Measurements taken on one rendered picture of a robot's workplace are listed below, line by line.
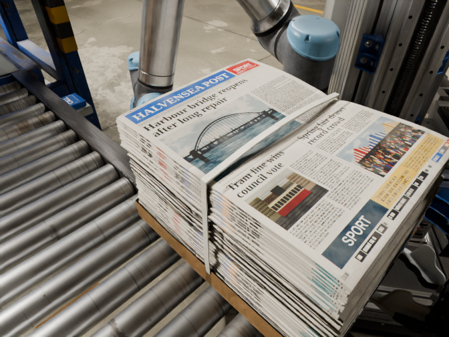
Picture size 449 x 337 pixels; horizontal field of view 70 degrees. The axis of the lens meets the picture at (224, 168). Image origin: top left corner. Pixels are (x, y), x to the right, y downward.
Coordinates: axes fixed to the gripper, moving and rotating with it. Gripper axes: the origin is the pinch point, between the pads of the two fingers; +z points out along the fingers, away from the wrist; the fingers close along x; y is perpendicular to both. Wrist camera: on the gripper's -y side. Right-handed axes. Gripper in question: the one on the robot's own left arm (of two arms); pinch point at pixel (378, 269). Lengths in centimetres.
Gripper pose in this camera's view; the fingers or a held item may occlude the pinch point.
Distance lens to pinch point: 62.2
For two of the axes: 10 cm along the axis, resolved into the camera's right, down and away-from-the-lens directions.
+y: 0.1, -7.6, -6.5
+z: -7.1, -4.7, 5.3
